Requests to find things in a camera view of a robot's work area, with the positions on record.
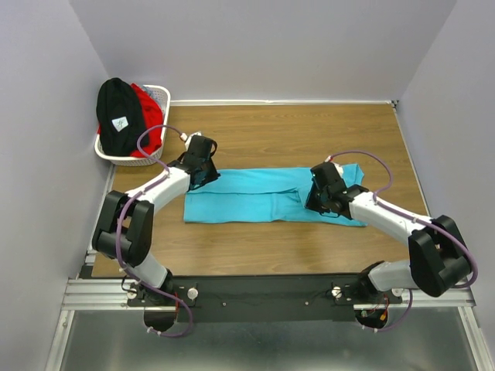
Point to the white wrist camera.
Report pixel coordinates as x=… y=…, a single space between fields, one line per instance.
x=186 y=138
x=339 y=169

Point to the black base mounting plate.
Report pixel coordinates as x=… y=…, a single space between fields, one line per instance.
x=263 y=298

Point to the cyan t shirt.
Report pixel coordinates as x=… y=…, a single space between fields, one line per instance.
x=257 y=195

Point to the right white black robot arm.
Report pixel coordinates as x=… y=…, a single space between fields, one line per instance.
x=438 y=259

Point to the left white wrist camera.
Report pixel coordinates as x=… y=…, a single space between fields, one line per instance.
x=186 y=138

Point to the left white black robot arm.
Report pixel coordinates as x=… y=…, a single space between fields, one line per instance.
x=124 y=226

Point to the grey patterned garment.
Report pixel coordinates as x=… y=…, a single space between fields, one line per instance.
x=149 y=91

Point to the white plastic laundry basket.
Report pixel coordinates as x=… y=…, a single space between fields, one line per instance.
x=155 y=111

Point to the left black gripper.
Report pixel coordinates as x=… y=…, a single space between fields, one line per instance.
x=206 y=175

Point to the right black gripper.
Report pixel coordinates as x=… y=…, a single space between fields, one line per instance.
x=315 y=199

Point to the black t shirt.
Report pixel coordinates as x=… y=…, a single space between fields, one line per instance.
x=119 y=114

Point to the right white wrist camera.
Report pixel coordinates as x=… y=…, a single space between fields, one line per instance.
x=339 y=169

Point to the red t shirt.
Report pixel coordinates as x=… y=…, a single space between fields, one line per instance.
x=129 y=120

